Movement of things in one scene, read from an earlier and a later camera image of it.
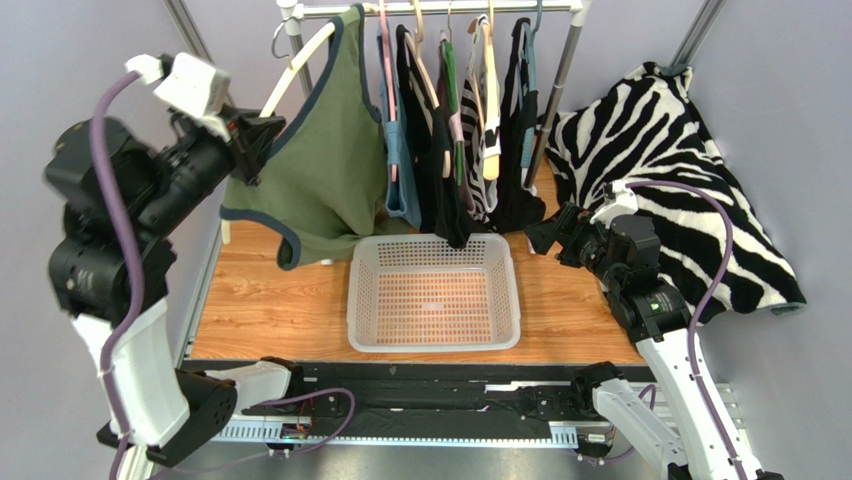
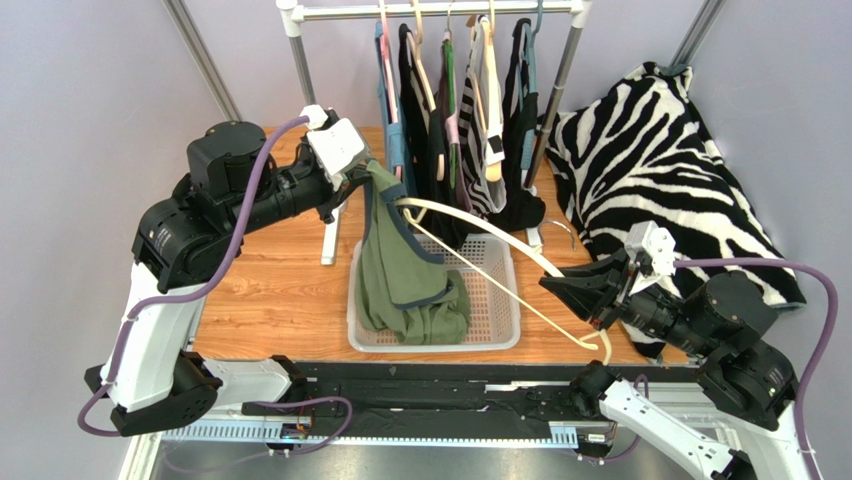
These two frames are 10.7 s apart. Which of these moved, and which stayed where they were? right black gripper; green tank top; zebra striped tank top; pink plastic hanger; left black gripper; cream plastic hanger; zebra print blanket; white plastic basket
Moved: cream plastic hanger; green tank top; right black gripper; left black gripper
Stayed: white plastic basket; zebra print blanket; pink plastic hanger; zebra striped tank top
